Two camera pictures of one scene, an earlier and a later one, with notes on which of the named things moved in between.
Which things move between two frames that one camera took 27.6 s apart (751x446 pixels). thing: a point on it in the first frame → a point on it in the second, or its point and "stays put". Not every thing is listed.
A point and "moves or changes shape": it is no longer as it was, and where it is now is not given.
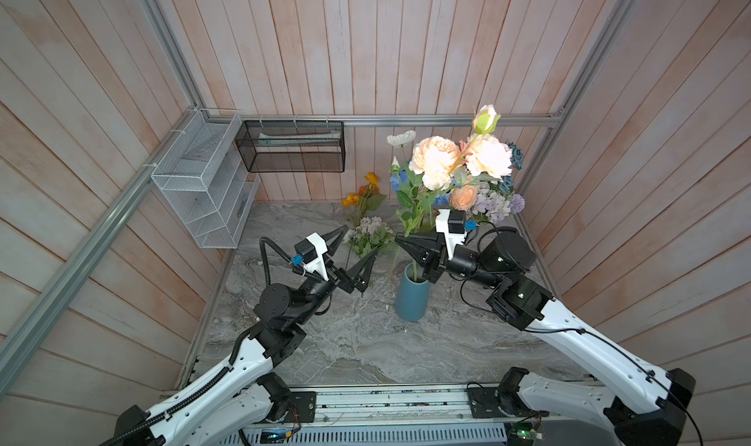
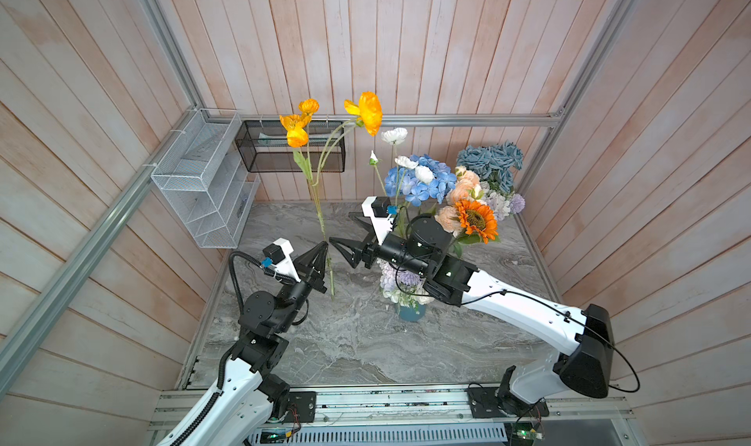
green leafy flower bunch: x=371 y=235 moves or changes shape
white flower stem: x=403 y=184 → x=393 y=136
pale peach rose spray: x=447 y=165 moves or changes shape
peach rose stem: x=463 y=198 → x=466 y=179
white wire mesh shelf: x=205 y=177 stays put
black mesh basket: x=293 y=146 stays put
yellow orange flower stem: x=368 y=197 → x=366 y=111
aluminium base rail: x=417 y=413 stays put
